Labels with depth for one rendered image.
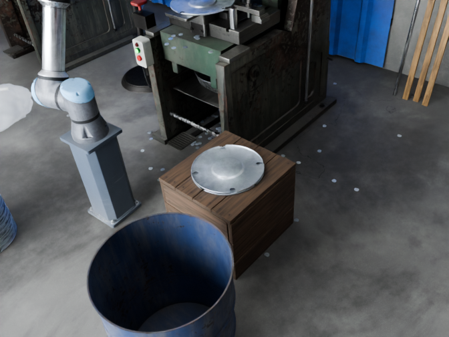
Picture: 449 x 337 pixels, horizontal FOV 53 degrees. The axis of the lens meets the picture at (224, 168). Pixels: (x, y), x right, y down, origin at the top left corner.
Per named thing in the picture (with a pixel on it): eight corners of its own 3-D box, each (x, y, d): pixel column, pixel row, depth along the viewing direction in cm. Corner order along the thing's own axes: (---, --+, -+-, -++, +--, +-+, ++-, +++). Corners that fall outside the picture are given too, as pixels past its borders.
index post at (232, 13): (234, 29, 194) (232, 7, 188) (228, 28, 196) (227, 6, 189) (238, 27, 195) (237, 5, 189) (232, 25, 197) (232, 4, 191)
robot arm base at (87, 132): (88, 148, 179) (81, 128, 172) (65, 136, 186) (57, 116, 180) (116, 129, 187) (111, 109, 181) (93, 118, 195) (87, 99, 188)
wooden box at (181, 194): (235, 281, 179) (230, 221, 157) (171, 235, 200) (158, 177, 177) (293, 222, 201) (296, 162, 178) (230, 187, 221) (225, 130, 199)
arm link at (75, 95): (87, 124, 174) (77, 93, 165) (60, 117, 179) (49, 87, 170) (105, 107, 182) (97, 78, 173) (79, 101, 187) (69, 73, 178)
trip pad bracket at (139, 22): (152, 53, 224) (144, 15, 211) (139, 48, 229) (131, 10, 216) (160, 48, 227) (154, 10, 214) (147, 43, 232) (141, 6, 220)
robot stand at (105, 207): (113, 229, 206) (87, 152, 177) (87, 212, 215) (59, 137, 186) (142, 204, 217) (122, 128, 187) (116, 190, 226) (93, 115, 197)
